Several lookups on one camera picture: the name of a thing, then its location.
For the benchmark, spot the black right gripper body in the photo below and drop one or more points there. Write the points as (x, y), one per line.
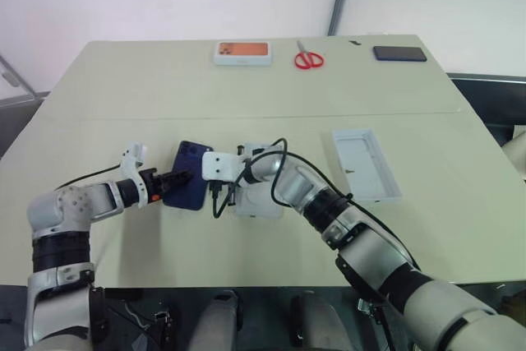
(228, 188)

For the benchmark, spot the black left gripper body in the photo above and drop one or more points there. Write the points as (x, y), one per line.
(153, 184)

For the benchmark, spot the dark blue smartphone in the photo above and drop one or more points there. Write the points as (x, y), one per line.
(185, 199)

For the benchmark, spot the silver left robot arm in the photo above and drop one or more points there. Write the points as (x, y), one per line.
(61, 207)

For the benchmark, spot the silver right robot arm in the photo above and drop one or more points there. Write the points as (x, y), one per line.
(378, 252)

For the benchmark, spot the white phone box base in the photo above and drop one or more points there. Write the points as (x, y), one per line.
(257, 205)

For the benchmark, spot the white box with orange picture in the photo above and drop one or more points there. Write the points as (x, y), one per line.
(242, 53)

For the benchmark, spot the white phone box lid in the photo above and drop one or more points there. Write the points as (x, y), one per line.
(365, 162)

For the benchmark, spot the grey rounded shape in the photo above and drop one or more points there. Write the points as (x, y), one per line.
(215, 322)

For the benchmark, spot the silver metal latch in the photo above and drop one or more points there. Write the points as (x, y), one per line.
(367, 308)

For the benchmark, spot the small black clip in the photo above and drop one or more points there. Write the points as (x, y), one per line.
(354, 42)

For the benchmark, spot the black smartphone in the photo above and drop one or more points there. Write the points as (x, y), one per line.
(399, 54)

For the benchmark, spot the dark side table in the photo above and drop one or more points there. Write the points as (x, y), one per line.
(493, 100)

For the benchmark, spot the white rounded object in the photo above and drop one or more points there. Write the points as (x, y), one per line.
(515, 149)

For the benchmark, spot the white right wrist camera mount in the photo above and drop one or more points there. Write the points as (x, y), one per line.
(220, 166)

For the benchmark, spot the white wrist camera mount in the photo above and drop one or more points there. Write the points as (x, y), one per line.
(220, 166)
(133, 158)

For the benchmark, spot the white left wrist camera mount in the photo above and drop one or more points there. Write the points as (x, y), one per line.
(133, 158)

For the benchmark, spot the grey metal frame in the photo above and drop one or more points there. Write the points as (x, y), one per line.
(12, 75)

